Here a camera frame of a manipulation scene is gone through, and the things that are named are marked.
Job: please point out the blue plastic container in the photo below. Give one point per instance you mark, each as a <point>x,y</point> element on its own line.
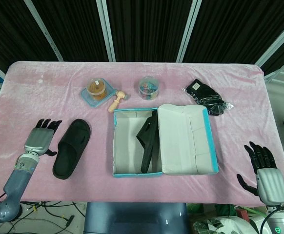
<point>87,98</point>

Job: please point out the black slipper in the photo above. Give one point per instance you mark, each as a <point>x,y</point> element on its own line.
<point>148,136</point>
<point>76,136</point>

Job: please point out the clear jar with amber contents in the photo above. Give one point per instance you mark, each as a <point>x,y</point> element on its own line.
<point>97,89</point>

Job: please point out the white crumpled plastic bag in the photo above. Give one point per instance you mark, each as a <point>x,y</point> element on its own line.
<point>211,225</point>

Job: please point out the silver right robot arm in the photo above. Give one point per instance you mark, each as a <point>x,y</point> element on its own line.
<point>282,219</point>

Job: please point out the black pleated curtain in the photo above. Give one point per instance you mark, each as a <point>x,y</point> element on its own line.
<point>144,29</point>

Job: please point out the clear jar with colourful clips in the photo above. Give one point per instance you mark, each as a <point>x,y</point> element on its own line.
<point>149,89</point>

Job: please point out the white frame post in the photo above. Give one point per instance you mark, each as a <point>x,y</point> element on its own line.
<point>44,31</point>
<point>106,29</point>
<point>188,29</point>
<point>276,40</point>

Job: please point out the blue grey left robot arm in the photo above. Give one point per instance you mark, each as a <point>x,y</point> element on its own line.
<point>15,180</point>

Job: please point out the pink velvet table cloth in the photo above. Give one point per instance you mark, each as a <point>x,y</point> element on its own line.
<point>34,97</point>

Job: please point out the dark blue robot torso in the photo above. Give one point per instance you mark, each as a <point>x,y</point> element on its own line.
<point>137,219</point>

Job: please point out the green cloth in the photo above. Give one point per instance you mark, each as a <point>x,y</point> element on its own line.
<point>225,210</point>

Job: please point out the white and blue shoebox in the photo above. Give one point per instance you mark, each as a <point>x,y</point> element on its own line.
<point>181,141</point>

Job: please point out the beige toy hammer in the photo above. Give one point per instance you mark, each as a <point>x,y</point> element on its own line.
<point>116,101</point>

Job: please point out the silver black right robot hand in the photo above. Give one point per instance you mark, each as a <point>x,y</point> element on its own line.
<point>270,185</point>

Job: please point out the black gloves in plastic bag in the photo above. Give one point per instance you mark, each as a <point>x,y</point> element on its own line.
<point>205,93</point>

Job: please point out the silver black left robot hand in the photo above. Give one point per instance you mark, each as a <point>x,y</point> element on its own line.
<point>38,140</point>

